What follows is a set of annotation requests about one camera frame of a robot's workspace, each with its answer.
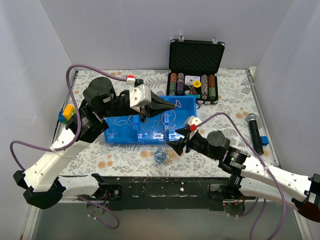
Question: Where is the black poker chip case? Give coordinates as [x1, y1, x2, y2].
[166, 36, 226, 105]

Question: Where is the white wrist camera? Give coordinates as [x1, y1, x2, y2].
[184, 115, 202, 140]
[126, 75, 152, 113]

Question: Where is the floral patterned table mat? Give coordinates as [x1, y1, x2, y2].
[61, 69, 268, 177]

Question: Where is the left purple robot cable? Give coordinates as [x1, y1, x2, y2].
[9, 64, 130, 230]

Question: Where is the aluminium frame rail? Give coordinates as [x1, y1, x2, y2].
[29, 198, 83, 205]

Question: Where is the colourful toy brick stack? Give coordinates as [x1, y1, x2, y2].
[58, 104, 76, 124]

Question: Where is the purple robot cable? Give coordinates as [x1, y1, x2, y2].
[9, 64, 130, 230]
[198, 112, 287, 240]

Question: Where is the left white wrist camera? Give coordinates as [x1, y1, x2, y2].
[126, 75, 152, 113]

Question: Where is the small blue toy brick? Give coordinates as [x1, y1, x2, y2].
[260, 135, 270, 146]

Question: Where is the black handheld microphone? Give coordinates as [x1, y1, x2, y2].
[246, 113, 264, 156]

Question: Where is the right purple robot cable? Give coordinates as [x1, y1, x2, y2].
[198, 112, 287, 240]

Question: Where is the blue plastic divided bin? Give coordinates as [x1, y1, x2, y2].
[104, 96, 197, 145]

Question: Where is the blue wire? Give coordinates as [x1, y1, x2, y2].
[153, 147, 168, 164]

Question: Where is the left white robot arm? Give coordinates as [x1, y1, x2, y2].
[13, 77, 175, 209]

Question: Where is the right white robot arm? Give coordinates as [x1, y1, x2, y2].
[167, 128, 320, 222]

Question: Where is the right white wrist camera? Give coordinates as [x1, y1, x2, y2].
[184, 115, 202, 140]

